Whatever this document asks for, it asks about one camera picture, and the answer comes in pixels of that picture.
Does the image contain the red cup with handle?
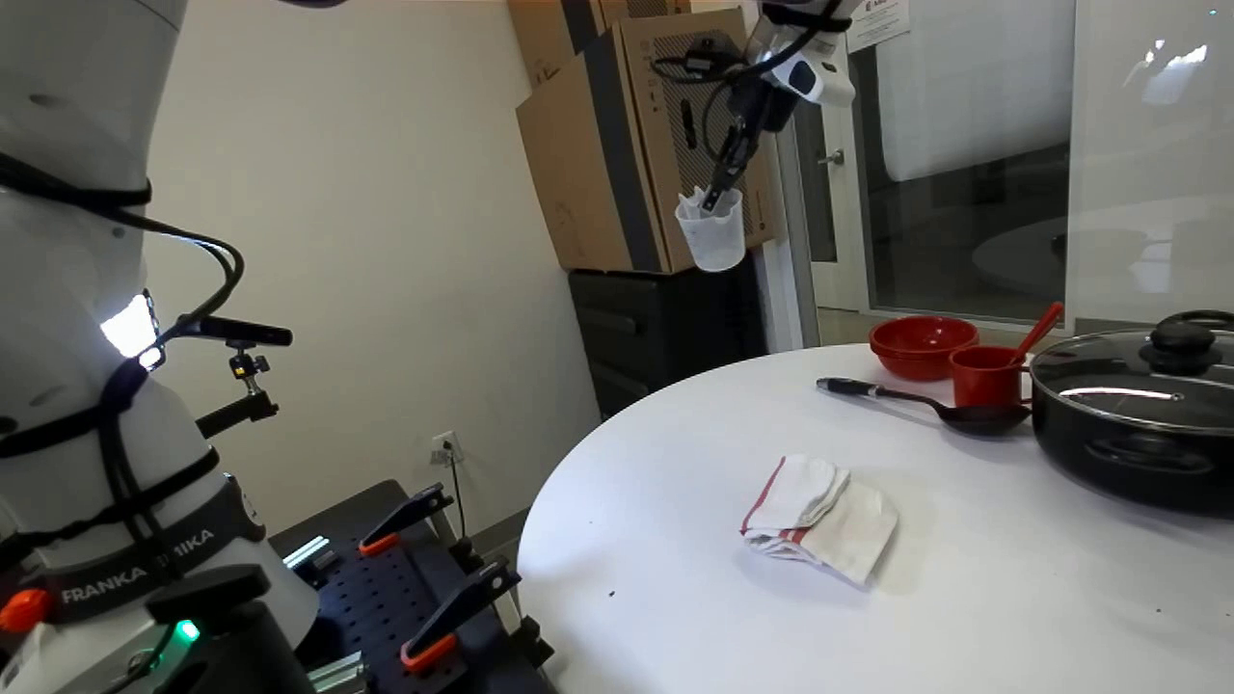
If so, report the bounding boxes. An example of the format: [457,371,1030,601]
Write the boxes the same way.
[948,300,1068,414]

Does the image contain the white paper sign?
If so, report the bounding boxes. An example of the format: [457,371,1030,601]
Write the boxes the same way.
[843,0,915,58]

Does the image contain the white wall outlet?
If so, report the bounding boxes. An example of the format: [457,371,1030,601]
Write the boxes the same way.
[427,428,468,475]

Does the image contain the red bowl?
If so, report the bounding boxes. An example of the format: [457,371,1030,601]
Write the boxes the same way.
[868,312,982,385]

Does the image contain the clear plastic measuring jug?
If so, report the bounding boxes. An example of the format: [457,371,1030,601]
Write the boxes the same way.
[672,180,753,276]

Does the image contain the black ladle spoon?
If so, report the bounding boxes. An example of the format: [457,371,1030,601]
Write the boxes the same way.
[815,374,1034,441]

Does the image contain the large cardboard box grey stripe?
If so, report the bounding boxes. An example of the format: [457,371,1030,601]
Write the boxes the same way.
[512,6,791,276]

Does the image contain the white towel with red stripes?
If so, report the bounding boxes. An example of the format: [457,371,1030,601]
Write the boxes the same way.
[735,447,901,588]

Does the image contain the black cooking pot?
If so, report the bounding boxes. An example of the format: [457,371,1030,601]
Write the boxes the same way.
[1030,380,1234,520]

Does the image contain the black device with green light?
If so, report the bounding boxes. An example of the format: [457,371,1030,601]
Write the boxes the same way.
[118,563,329,694]

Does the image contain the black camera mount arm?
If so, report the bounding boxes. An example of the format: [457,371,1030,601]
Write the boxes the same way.
[162,312,296,444]

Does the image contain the thin black cable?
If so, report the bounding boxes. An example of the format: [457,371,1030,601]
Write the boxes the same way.
[651,32,774,97]

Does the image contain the black pot lid with knob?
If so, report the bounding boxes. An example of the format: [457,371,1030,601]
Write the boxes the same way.
[1030,304,1234,444]

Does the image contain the clamp with orange-red handle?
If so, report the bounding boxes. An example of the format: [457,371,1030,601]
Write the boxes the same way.
[354,480,457,560]
[397,563,526,678]

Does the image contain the black workbench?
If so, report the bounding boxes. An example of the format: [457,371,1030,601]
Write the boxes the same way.
[268,478,559,694]

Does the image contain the small cardboard box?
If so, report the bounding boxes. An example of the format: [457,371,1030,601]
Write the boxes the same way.
[505,0,626,90]

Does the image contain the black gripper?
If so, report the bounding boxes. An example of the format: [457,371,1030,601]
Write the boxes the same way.
[699,49,802,216]

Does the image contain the black cabinet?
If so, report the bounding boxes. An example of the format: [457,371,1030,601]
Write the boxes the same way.
[568,263,780,419]

